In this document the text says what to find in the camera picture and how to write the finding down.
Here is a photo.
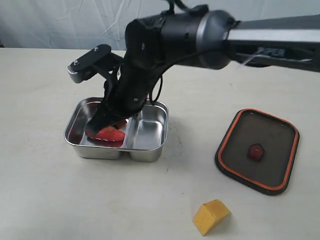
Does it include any stainless steel lunch box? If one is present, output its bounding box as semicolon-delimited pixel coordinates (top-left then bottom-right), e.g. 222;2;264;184
64;97;169;162

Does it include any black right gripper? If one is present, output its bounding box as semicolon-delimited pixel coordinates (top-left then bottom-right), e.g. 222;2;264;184
88;18;165;136

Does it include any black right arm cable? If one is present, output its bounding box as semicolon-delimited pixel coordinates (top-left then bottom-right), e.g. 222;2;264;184
147;47;226;105

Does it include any dark transparent box lid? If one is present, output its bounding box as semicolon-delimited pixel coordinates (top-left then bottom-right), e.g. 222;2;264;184
214;108;300;196

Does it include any yellow toy cheese wedge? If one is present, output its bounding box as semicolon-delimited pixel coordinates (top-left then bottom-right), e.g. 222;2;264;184
192;199;231;236

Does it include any red toy sausage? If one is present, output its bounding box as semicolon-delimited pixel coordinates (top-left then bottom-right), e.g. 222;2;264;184
85;119;128;142

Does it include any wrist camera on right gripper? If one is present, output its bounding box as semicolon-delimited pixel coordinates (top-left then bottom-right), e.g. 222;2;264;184
66;44;112;84

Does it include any blue backdrop cloth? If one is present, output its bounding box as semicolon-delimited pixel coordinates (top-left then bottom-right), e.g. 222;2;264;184
0;0;320;50

